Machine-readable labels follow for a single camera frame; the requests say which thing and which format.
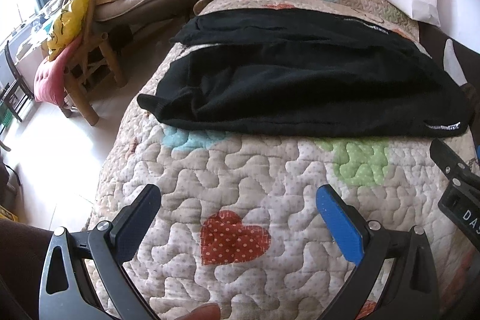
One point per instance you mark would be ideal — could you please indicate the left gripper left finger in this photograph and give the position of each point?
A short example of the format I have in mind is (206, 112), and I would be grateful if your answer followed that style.
(67, 291)

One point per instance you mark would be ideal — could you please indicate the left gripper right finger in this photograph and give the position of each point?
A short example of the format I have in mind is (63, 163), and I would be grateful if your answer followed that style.
(411, 290)

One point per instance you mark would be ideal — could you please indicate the black pants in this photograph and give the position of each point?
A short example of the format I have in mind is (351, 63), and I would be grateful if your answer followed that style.
(296, 72)

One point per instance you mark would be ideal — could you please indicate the operator fingertip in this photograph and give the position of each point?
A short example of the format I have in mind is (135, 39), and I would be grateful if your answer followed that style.
(204, 312)

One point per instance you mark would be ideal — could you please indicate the quilted heart pattern bedspread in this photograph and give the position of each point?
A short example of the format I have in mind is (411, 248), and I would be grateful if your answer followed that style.
(238, 224)

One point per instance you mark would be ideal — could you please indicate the dark chair by window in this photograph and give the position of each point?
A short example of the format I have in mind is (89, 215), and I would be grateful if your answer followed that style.
(16, 94)

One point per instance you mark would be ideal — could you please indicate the pink cushion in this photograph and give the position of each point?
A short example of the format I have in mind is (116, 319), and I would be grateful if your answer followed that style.
(49, 78)

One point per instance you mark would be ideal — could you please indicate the wooden chair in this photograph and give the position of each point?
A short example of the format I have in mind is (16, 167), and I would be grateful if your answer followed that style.
(87, 66)

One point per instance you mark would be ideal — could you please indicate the yellow plastic bag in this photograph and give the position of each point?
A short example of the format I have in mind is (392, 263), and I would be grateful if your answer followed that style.
(66, 26)

